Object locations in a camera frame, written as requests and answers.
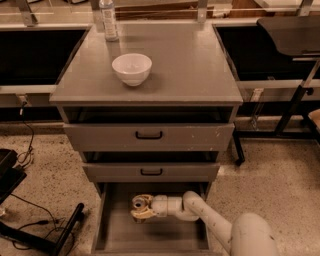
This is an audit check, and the grey drawer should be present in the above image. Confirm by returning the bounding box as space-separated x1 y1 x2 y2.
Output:
83 163 220 183
64 124 234 152
92 183 221 256

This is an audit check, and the grey drawer cabinet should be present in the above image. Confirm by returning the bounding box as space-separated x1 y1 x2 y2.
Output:
50 23 242 194

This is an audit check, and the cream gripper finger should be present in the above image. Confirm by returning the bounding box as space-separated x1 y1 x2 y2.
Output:
131 208 154 220
136 194 153 204

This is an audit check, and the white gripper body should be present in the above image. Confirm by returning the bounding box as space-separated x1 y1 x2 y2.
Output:
151 195 183 217

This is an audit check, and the clear plastic water bottle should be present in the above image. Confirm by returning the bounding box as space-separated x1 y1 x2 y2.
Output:
99 0 118 41

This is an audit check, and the white ceramic bowl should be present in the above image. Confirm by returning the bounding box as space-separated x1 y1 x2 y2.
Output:
112 53 152 86

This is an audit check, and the black cable on floor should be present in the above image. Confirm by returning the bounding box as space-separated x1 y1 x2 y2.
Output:
8 193 76 252

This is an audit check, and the grey top drawer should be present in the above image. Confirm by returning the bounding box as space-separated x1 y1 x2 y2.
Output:
64 124 234 152

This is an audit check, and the orange soda can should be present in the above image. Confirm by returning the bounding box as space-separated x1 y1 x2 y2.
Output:
130 194 150 223

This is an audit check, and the grey middle drawer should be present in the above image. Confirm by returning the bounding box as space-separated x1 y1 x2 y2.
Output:
83 163 220 183

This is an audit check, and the black stand base left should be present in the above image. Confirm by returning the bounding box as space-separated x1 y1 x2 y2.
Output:
0 149 84 256

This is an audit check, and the grey bottom drawer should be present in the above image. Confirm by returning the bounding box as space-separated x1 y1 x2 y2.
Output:
92 183 221 256

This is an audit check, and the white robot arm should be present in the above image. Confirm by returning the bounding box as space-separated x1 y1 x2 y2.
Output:
131 191 280 256

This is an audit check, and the black hanging cable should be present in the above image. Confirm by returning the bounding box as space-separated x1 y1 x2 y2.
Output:
15 101 36 170

